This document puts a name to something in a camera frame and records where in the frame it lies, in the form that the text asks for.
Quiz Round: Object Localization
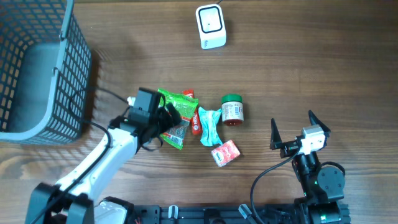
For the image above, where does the grey plastic mesh basket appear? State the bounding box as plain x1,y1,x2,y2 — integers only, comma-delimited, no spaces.
1,0,92,145

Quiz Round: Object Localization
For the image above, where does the green lid jar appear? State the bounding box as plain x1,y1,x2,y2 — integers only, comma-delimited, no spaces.
221,94,244,126

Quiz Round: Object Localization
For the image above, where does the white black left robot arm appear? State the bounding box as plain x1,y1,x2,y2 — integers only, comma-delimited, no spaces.
25,103,181,223

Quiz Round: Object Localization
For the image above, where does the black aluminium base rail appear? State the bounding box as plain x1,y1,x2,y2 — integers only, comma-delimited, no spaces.
124,203,351,224

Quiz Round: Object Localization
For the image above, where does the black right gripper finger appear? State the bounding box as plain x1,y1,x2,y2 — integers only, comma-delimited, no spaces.
271,118,282,144
308,110,331,137

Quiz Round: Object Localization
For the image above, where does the teal wipes packet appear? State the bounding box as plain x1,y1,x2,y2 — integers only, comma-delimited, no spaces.
198,107,222,147

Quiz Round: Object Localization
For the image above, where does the red candy bar wrapper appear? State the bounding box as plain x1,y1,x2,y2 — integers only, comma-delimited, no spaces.
182,90,203,135

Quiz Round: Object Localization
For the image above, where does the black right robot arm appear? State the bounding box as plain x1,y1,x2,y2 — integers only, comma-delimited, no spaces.
270,110,345,223

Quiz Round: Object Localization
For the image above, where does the green snack packet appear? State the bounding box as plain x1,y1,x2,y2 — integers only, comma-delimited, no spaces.
158,89,198,150

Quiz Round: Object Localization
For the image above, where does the black camera cable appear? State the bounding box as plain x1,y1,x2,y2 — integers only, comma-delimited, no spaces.
27,85,131,224
249,146,303,224

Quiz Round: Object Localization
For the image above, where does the white barcode scanner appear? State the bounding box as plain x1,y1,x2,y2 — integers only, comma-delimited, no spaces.
195,4,227,50

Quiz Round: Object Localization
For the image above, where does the black left camera cable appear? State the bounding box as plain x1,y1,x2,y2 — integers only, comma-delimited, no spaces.
27,85,131,224

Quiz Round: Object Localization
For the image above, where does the black right camera cable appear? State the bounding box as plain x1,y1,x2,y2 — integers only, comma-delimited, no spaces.
249,146,303,224

